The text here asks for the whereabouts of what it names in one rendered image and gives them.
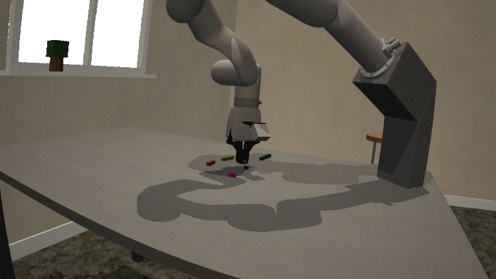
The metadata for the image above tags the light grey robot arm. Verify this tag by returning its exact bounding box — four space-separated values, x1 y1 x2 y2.
166 0 402 141

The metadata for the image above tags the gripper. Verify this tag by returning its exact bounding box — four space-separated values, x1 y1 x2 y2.
226 106 261 164

